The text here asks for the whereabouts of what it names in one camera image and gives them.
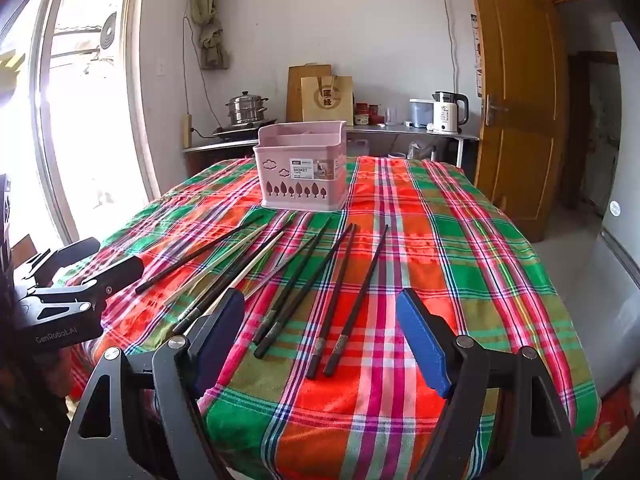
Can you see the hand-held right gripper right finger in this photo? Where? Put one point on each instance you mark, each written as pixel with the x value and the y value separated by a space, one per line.
pixel 425 345

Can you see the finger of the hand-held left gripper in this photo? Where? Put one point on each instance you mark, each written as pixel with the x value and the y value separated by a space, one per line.
pixel 70 255
pixel 117 272

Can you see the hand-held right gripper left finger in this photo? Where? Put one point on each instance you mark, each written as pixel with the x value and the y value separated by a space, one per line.
pixel 220 345

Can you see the black chopstick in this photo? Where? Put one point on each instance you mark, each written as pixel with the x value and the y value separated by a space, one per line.
pixel 260 252
pixel 332 301
pixel 292 280
pixel 200 255
pixel 357 300
pixel 304 290

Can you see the pink plastic basket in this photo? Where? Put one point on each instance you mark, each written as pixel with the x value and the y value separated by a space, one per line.
pixel 270 160

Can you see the person's dark clothing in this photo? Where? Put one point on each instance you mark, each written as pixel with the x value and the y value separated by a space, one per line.
pixel 30 410

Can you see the plaid tablecloth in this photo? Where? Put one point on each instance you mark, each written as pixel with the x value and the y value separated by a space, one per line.
pixel 450 260

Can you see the sliding glass window door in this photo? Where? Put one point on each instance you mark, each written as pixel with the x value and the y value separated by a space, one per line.
pixel 90 135

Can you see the beige power strip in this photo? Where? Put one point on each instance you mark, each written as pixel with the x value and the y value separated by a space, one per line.
pixel 186 131

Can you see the black induction cooker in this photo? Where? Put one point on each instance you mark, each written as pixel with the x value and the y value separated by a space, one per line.
pixel 245 129

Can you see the white jar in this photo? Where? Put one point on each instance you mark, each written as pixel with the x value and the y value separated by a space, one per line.
pixel 397 155

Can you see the clear plastic bags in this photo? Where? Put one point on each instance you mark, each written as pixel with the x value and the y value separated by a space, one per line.
pixel 421 151

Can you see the yellow black striped sign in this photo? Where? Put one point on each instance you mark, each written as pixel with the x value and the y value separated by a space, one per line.
pixel 10 62

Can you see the grey refrigerator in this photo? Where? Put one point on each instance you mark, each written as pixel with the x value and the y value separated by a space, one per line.
pixel 615 270

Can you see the steel steamer pot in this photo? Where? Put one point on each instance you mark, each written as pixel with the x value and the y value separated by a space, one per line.
pixel 246 107

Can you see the metal shelf table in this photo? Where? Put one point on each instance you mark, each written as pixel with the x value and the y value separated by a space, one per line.
pixel 390 131

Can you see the outdoor fan unit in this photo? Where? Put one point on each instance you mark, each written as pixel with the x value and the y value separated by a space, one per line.
pixel 107 30

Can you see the white electric kettle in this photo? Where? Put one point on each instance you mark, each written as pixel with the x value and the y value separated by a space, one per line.
pixel 445 115

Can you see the clear drinking glass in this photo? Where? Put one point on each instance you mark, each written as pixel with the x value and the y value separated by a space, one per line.
pixel 391 116

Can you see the grey plastic container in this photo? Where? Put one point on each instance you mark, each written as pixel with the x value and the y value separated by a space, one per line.
pixel 420 112

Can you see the red lidded jar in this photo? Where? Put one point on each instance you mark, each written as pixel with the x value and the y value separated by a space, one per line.
pixel 361 114

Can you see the wooden door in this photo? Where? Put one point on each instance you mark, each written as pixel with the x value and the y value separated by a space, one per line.
pixel 520 110

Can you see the wooden cutting board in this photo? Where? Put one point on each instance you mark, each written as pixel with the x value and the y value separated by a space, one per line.
pixel 295 90

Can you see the beige tied curtain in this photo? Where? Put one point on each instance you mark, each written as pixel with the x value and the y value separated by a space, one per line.
pixel 212 35

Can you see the brown paper bag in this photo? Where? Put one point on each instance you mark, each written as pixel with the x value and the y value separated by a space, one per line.
pixel 327 100

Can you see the white wall switch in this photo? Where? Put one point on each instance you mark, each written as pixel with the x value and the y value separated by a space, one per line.
pixel 161 68

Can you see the wall calendar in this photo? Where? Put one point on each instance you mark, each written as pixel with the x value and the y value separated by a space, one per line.
pixel 476 55

